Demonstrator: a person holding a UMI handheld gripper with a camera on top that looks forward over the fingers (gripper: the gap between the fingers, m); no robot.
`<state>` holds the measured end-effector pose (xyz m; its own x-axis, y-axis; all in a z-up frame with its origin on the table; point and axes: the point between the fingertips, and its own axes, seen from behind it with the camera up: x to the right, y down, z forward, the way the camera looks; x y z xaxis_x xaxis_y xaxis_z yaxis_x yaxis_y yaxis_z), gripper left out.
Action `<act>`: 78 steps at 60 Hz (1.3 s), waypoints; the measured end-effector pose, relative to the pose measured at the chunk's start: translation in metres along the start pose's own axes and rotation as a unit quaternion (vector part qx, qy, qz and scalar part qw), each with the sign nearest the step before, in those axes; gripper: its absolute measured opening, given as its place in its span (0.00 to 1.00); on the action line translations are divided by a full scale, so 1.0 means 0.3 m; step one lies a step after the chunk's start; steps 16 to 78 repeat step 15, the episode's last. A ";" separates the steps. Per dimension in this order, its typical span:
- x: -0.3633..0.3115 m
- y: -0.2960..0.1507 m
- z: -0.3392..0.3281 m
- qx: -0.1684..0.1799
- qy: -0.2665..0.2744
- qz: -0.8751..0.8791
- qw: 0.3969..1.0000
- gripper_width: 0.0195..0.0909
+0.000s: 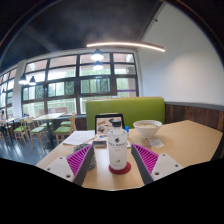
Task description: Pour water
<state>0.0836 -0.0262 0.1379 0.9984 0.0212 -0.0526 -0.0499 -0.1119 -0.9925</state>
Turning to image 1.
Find small dark box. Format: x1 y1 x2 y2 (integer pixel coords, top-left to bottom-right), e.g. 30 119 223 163
92 138 108 149

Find green-seated wooden chairs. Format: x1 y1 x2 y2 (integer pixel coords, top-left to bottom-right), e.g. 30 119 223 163
11 113 78 148

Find person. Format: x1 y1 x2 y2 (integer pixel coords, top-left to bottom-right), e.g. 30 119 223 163
0 109 7 124

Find square wooden dining table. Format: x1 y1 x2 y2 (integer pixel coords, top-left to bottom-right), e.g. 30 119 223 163
32 112 66 149

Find white paper napkin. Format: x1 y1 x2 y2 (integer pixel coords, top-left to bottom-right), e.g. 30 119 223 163
148 137 165 149

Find flat round red coaster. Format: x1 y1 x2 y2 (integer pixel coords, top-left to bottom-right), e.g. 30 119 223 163
108 161 132 175

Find white ceramic bowl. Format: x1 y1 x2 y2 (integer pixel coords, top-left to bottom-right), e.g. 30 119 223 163
132 119 163 140

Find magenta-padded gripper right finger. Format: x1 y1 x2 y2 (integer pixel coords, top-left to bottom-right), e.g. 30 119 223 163
130 143 184 186

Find green upholstered bench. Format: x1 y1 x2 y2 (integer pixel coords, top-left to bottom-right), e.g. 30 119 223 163
85 96 166 131

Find sticker-covered black tablet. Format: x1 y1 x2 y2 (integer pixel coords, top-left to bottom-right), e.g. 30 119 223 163
94 113 126 136

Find white paper sheets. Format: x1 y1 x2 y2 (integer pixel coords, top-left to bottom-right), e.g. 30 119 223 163
62 130 97 147

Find clear black-capped water bottle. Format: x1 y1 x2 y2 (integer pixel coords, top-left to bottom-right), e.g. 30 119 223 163
107 119 129 171

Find long curved ceiling light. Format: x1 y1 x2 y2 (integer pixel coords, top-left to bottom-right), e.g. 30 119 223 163
86 41 166 53

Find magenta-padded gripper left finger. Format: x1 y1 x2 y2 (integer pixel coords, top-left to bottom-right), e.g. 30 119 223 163
43 143 96 187

